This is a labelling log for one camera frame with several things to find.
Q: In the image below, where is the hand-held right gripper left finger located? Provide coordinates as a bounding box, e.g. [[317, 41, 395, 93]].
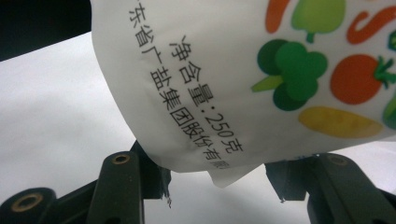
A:
[[92, 139, 172, 224]]

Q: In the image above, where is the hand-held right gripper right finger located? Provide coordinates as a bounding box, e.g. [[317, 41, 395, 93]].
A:
[[264, 152, 396, 224]]

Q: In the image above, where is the white and blue salt bag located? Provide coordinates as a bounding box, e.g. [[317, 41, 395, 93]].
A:
[[89, 0, 396, 189]]

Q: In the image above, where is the light grey table mat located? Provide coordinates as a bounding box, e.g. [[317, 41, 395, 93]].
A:
[[0, 31, 396, 224]]

